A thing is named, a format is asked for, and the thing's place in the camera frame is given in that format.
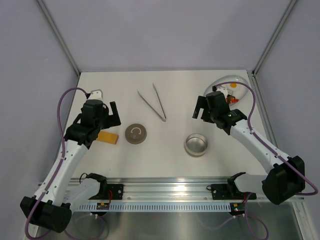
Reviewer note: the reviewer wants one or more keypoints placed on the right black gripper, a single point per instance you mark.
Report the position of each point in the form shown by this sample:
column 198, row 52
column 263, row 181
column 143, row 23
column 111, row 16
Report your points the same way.
column 201, row 104

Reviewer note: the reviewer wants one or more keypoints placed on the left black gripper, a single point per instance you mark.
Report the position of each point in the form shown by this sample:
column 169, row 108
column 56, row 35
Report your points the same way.
column 112, row 120

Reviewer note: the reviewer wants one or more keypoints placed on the red orange food toy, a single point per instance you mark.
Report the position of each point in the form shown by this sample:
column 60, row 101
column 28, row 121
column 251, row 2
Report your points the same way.
column 231, row 99

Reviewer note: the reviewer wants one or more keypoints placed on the beige round lid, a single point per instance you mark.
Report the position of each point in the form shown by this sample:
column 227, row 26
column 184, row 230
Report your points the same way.
column 135, row 133

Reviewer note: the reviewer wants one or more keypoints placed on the steel round lunch container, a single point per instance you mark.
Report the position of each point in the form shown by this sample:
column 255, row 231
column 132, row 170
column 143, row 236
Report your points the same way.
column 196, row 145

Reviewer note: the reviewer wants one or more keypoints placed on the metal tongs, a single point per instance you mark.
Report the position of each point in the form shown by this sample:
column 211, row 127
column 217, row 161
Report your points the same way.
column 153, row 100

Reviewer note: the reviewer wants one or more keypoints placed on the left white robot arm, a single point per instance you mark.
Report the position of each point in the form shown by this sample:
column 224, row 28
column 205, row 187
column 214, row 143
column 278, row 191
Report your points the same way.
column 51, row 207

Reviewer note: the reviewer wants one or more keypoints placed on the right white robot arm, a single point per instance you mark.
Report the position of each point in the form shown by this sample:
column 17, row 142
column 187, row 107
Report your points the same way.
column 284, row 174

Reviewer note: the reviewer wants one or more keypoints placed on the yellow wooden block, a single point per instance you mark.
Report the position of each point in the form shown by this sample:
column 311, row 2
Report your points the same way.
column 107, row 137

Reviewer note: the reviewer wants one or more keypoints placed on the fried egg toy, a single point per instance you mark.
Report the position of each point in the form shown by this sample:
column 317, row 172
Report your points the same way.
column 234, row 87

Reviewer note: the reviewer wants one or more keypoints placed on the white oval plate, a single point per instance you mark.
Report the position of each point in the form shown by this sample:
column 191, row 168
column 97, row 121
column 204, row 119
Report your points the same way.
column 230, row 79

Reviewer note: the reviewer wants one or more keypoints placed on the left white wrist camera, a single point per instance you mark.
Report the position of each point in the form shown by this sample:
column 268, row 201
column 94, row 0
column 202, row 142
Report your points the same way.
column 96, row 95

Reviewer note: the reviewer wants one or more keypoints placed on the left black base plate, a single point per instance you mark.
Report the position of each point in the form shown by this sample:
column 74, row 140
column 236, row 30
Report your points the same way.
column 113, row 191

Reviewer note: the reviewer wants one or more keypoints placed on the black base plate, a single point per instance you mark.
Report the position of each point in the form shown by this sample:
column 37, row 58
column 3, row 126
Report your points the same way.
column 224, row 191
column 113, row 191

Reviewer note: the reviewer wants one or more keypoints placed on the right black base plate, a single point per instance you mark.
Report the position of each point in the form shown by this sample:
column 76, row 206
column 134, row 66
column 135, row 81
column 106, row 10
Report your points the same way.
column 224, row 191

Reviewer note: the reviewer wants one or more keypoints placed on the aluminium mounting rail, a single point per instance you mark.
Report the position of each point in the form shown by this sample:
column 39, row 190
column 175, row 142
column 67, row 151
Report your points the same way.
column 168, row 194

